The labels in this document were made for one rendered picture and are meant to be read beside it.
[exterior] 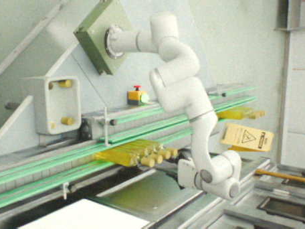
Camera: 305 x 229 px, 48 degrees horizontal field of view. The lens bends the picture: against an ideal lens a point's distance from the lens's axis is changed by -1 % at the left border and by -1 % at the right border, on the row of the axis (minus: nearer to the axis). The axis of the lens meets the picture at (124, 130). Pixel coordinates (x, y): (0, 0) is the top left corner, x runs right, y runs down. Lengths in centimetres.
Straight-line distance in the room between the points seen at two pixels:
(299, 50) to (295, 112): 115
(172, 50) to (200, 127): 30
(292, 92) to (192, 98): 622
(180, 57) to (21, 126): 67
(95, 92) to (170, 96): 66
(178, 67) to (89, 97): 61
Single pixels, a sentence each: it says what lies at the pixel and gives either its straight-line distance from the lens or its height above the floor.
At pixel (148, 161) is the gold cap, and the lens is 136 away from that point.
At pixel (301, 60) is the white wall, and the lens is 719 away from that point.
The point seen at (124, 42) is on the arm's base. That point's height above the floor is 93.
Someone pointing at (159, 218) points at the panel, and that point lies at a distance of 120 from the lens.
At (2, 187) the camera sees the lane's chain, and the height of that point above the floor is 88.
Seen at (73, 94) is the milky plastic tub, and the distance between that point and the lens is 149.
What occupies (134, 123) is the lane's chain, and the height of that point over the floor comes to 88.
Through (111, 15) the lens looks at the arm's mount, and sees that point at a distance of 163.
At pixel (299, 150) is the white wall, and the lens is 741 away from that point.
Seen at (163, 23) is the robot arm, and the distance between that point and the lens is 131.
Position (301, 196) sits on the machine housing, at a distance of 160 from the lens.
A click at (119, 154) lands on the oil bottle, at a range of 143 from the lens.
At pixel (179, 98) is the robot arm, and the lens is 108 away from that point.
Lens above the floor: 192
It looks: 39 degrees down
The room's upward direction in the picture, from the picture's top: 99 degrees clockwise
